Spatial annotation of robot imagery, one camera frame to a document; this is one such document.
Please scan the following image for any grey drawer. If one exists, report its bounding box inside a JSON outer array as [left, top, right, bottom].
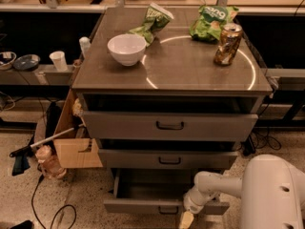
[[103, 168, 231, 216], [84, 111, 257, 141], [99, 149, 237, 170]]

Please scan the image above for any white bowl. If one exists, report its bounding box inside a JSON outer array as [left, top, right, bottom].
[[108, 33, 147, 66]]

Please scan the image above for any green chip bag right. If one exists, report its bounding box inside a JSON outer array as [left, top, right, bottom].
[[190, 5, 238, 42]]

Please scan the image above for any grey side shelf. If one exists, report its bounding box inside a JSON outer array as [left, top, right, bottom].
[[0, 65, 74, 86]]

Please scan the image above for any grey middle drawer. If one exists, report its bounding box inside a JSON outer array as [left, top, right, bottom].
[[99, 149, 237, 170]]

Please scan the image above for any small bowl far left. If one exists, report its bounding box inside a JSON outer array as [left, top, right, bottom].
[[0, 52, 16, 71]]

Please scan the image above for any grey drawer cabinet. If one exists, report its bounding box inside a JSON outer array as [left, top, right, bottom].
[[71, 6, 273, 177]]

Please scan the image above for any grey bottom drawer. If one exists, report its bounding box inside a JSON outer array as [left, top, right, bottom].
[[103, 168, 231, 216]]

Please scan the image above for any crushed gold soda can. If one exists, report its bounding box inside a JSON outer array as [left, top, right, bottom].
[[213, 23, 243, 66]]

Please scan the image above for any cardboard box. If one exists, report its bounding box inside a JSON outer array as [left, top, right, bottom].
[[53, 90, 102, 168]]

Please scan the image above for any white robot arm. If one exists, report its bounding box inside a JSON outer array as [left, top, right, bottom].
[[179, 155, 305, 229]]

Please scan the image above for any clear plastic jug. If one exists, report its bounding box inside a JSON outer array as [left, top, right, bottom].
[[35, 145, 67, 179]]

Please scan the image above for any grey top drawer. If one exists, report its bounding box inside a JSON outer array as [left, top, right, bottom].
[[84, 111, 257, 141]]

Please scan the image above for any green chip bag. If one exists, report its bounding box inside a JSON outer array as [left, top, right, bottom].
[[129, 3, 173, 46], [190, 5, 238, 42]]

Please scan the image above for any blue plate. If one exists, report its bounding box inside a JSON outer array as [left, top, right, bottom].
[[13, 54, 40, 72]]

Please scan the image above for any white plastic bottle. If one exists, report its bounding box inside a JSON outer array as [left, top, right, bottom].
[[79, 37, 91, 58]]

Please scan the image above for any cable bundle right floor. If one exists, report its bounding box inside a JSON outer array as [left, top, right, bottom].
[[240, 128, 282, 156]]

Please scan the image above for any green chip bag left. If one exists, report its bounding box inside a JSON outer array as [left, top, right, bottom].
[[129, 3, 173, 46]]

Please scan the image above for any white paper cup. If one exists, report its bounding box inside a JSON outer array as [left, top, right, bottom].
[[50, 51, 68, 72]]

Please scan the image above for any black floor cable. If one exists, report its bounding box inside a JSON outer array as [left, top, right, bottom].
[[30, 175, 77, 229]]

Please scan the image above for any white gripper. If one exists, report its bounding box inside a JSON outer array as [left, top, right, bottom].
[[178, 171, 227, 229]]

